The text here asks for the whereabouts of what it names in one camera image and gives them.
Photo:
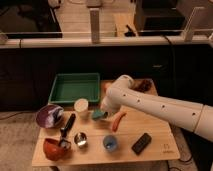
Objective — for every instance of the teal sponge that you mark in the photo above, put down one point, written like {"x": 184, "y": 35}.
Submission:
{"x": 99, "y": 114}

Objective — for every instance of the orange carrot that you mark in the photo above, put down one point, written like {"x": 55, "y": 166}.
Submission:
{"x": 117, "y": 120}

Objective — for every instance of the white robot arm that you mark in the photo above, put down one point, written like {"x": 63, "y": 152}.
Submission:
{"x": 191, "y": 116}

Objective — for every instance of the white cup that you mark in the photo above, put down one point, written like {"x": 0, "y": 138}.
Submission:
{"x": 81, "y": 107}

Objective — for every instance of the blue cup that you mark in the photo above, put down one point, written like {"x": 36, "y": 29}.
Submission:
{"x": 110, "y": 143}

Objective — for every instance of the small metal cup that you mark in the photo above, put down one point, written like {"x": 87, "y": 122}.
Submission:
{"x": 80, "y": 139}

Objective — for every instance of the dark grape bunch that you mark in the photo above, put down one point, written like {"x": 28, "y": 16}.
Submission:
{"x": 143, "y": 86}

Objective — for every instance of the green plastic tray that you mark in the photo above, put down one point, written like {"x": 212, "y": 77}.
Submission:
{"x": 67, "y": 88}

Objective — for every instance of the black tool on bench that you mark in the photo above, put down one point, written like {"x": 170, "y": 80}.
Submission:
{"x": 129, "y": 32}

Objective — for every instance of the purple white bowl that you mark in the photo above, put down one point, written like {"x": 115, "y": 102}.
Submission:
{"x": 49, "y": 116}

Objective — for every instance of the black rectangular block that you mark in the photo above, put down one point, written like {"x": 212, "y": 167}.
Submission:
{"x": 141, "y": 143}

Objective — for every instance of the black box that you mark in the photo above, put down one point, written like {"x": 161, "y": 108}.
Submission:
{"x": 157, "y": 17}

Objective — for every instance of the red bowl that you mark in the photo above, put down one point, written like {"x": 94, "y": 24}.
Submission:
{"x": 55, "y": 150}

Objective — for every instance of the black monitor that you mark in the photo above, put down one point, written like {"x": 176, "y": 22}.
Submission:
{"x": 29, "y": 19}

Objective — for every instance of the black handled scoop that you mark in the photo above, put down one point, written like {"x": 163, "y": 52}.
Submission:
{"x": 67, "y": 127}

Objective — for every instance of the white upright post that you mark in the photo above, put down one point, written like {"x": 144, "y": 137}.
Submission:
{"x": 95, "y": 25}

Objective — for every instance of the white angled bracket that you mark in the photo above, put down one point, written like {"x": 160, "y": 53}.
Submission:
{"x": 192, "y": 22}

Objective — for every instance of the white horizontal rail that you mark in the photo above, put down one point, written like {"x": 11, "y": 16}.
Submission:
{"x": 105, "y": 41}

